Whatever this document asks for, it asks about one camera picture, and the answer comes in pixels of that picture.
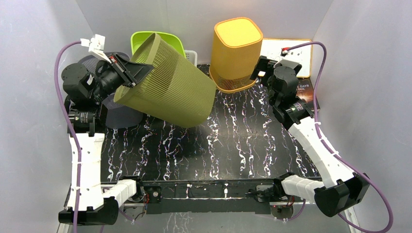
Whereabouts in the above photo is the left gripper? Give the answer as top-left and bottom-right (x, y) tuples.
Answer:
(90, 53), (154, 103)

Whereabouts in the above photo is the orange mesh basket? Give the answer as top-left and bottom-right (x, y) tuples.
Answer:
(209, 17), (263, 93)

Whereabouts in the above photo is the olive green mesh basket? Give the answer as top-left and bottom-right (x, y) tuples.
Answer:
(114, 33), (216, 128)

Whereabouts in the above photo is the grey mesh basket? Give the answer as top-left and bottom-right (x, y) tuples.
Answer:
(78, 55), (144, 129)

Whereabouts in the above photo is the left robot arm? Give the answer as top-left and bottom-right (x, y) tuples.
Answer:
(58, 53), (153, 226)

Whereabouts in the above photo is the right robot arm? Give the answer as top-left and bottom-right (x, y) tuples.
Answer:
(250, 56), (370, 217)

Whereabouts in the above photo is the dark paperback book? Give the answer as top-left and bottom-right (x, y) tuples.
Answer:
(296, 78), (314, 112)

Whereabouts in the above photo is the lime green plastic tray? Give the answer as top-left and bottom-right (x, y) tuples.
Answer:
(130, 31), (186, 58)

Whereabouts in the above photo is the white perforated plastic basket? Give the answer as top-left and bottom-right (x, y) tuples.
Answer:
(184, 50), (198, 67)

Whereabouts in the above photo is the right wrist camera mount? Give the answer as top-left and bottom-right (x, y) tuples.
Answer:
(276, 49), (303, 68)

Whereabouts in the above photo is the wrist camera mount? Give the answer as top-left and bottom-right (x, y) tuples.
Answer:
(80, 34), (111, 63)
(276, 49), (303, 68)

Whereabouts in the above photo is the small whiteboard with yellow frame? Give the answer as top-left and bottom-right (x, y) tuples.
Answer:
(260, 38), (312, 78)

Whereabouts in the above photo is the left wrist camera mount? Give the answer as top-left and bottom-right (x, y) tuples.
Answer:
(80, 34), (111, 63)

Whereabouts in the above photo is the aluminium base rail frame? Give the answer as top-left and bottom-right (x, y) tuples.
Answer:
(57, 112), (363, 233)

